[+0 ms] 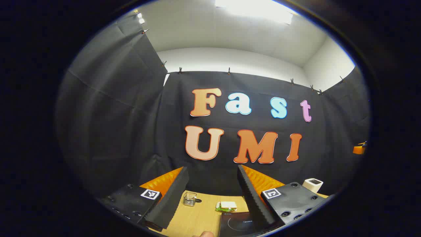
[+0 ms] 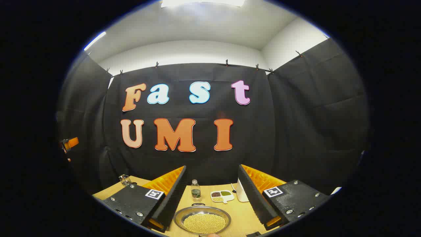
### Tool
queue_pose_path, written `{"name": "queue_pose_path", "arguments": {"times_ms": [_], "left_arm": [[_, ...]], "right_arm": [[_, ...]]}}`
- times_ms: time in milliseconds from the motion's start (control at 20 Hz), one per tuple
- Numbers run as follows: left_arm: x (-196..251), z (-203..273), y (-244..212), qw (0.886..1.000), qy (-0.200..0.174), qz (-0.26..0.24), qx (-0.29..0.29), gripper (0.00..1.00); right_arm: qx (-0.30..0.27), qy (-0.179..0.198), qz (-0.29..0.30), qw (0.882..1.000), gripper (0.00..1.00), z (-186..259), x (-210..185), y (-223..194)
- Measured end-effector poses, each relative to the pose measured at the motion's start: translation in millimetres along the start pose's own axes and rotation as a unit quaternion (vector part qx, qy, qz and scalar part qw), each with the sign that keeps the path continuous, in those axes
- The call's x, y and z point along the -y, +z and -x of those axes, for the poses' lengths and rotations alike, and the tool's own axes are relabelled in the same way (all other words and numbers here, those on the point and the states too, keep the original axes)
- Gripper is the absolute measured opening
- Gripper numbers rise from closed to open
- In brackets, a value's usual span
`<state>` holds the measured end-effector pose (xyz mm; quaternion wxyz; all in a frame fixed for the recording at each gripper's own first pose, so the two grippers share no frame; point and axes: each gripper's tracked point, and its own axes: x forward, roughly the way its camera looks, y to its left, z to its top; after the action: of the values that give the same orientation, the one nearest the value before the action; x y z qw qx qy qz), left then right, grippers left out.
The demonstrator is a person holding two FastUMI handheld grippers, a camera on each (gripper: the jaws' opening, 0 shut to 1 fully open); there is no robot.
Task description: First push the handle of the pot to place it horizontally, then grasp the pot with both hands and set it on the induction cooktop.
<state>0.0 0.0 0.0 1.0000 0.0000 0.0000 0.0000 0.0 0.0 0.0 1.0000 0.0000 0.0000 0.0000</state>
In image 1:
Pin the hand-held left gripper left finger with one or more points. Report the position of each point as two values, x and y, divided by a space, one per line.
174 194

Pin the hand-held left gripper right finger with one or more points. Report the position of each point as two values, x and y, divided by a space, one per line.
253 197

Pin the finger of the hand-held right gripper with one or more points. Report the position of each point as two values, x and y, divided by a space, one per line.
358 150

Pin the black induction cooktop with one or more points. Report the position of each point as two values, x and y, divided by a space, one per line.
233 225

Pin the sandwich with lettuce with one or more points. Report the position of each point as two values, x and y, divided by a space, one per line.
227 206

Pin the white toaster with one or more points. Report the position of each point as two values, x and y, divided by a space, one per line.
312 185

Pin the black backdrop cloth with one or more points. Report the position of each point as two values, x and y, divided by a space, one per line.
131 115

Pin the row of black cloth clips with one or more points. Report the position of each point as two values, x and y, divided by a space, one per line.
229 71

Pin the large ceiling light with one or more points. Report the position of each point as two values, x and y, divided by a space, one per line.
253 9

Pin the small ceiling light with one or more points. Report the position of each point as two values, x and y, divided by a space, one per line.
141 18

